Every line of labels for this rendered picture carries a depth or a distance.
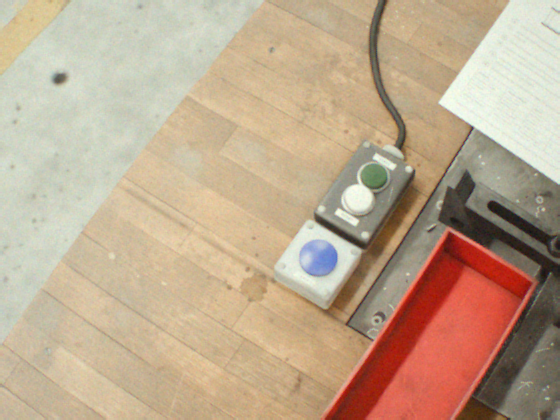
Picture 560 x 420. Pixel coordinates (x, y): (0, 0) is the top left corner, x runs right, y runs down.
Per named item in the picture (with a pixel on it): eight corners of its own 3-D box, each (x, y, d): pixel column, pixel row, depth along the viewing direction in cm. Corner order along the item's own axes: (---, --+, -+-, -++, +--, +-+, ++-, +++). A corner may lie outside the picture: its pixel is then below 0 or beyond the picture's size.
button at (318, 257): (291, 268, 129) (291, 261, 127) (311, 238, 130) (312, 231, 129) (323, 287, 128) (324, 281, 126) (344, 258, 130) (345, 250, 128)
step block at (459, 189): (437, 220, 133) (447, 185, 125) (450, 199, 134) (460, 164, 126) (484, 249, 132) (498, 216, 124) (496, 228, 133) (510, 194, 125)
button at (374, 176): (354, 186, 133) (355, 178, 131) (368, 166, 134) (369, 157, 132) (377, 199, 132) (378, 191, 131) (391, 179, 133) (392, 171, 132)
